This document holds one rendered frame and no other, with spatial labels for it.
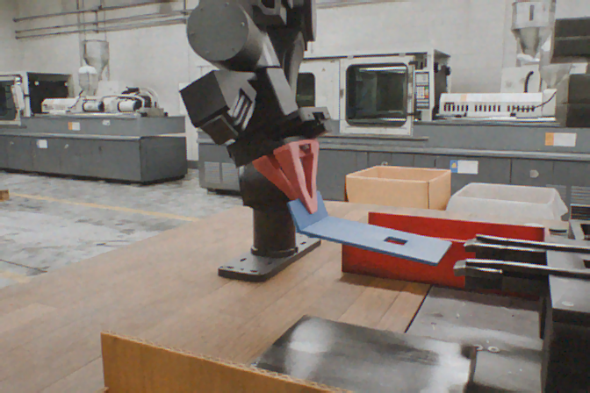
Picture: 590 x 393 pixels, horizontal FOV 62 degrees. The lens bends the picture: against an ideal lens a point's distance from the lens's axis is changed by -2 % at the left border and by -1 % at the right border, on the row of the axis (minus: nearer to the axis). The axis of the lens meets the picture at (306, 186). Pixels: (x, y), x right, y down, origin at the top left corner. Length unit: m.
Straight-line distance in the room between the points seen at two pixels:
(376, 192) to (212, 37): 2.37
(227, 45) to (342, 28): 7.17
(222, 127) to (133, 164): 6.84
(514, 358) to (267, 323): 0.23
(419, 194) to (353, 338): 2.29
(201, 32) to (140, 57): 9.51
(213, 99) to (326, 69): 5.05
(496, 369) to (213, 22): 0.38
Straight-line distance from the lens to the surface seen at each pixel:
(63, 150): 8.43
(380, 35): 7.37
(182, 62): 9.25
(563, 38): 0.42
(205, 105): 0.44
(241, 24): 0.45
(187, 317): 0.55
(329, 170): 5.46
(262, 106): 0.49
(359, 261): 0.65
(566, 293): 0.41
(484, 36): 6.96
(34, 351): 0.53
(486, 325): 0.55
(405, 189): 2.72
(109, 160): 7.64
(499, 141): 4.95
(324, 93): 5.48
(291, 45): 0.75
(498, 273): 0.44
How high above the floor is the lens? 1.12
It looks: 9 degrees down
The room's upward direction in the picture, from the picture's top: straight up
